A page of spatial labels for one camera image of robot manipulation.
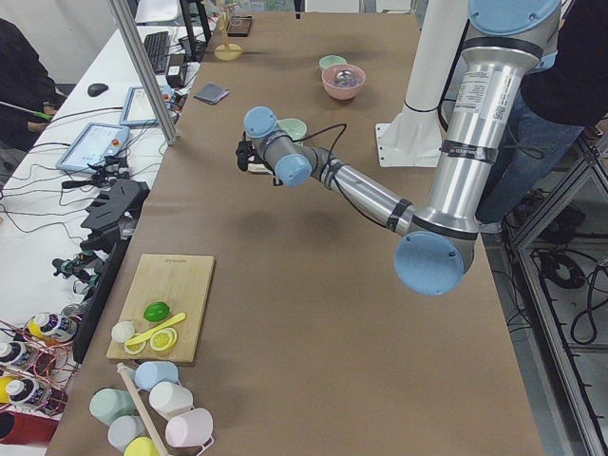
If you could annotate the light green bowl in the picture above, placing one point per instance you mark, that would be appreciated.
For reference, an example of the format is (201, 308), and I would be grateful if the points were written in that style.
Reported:
(330, 60)

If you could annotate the dark tray far end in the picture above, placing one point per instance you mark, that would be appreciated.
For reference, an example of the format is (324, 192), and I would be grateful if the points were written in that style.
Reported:
(239, 26)

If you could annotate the lemon slice right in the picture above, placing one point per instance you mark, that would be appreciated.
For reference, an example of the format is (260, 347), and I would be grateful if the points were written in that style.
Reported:
(163, 340)

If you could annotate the black gripper holder rack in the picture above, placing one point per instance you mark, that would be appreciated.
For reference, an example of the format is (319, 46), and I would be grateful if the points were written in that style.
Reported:
(108, 208)

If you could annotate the white lemon half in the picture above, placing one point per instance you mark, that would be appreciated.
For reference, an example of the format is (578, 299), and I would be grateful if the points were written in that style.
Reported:
(122, 331)

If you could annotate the aluminium frame post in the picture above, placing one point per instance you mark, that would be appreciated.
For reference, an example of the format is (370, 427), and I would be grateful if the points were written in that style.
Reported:
(134, 46)

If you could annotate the grey and purple cloth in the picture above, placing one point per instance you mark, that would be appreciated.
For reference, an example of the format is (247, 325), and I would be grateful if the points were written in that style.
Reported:
(211, 94)

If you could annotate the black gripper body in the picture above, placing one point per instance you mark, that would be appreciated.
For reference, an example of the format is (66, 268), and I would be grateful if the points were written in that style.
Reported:
(256, 164)

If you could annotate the cream rabbit print tray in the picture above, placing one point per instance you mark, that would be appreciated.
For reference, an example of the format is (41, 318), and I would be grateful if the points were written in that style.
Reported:
(259, 168)

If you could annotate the wooden cutting board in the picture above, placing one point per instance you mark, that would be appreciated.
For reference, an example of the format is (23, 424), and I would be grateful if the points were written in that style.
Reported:
(164, 287)

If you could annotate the black keyboard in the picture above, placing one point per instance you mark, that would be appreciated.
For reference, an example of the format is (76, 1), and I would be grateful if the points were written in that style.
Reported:
(156, 46)

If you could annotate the pink bowl with ice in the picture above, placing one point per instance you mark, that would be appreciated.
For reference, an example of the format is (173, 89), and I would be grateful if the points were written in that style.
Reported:
(343, 93)

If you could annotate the light blue cup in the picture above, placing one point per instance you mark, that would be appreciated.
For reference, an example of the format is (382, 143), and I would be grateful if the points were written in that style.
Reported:
(150, 373)

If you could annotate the yellow cup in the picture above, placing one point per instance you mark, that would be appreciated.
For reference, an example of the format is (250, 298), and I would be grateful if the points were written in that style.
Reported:
(141, 446)

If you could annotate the blue teach pendant tablet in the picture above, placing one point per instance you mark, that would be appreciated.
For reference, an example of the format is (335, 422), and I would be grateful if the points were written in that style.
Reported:
(96, 142)

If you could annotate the metal ice scoop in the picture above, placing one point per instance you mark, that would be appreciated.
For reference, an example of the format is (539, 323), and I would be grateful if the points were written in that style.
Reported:
(343, 77)

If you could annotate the green cup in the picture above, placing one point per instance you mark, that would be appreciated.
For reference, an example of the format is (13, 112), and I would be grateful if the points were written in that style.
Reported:
(107, 405)

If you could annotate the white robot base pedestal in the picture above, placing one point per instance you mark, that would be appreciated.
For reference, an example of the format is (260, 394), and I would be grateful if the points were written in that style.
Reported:
(414, 136)

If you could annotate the grey-green bowl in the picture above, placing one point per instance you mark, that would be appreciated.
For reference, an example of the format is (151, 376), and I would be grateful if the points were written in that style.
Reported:
(295, 128)

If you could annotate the black power adapter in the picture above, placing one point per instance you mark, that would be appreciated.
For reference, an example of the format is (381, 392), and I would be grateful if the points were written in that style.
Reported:
(176, 75)

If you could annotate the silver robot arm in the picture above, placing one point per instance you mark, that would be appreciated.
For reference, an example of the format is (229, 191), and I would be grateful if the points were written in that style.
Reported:
(468, 68)

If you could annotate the yellow wooden stand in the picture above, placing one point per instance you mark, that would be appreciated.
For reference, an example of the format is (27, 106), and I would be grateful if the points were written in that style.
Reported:
(226, 51)

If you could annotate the white capped bottle middle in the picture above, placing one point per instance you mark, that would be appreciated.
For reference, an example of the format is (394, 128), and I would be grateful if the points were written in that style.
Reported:
(16, 354)

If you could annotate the green lime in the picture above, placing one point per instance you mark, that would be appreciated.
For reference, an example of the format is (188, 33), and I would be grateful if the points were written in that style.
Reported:
(156, 311)

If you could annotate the person in black top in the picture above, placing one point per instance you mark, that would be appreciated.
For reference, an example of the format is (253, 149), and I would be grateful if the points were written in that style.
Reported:
(550, 111)

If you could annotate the pink cup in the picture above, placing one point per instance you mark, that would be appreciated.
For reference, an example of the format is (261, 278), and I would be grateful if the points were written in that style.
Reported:
(193, 428)

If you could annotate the seated person in black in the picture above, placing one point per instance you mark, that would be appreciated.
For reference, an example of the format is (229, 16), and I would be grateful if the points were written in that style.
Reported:
(25, 87)

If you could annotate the white cup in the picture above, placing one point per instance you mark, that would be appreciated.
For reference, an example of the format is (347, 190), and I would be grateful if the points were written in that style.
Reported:
(170, 400)

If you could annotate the lemon slice left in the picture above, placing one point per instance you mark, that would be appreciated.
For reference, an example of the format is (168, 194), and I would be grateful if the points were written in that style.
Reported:
(131, 347)

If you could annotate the yellow bottle lower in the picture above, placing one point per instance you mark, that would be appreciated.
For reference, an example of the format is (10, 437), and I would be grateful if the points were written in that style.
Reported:
(27, 392)

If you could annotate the black computer mouse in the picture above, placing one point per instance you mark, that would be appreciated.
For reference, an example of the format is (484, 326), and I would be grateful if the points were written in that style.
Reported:
(96, 89)

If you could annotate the grey cup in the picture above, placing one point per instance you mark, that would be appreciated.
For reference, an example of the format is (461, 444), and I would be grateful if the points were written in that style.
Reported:
(124, 430)

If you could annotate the yellow plastic knife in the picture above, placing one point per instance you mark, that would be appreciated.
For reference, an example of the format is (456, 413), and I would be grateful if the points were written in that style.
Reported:
(137, 339)

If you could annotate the lemon slice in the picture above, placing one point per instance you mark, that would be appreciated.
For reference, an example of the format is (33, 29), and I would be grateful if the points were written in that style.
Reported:
(131, 347)
(163, 340)

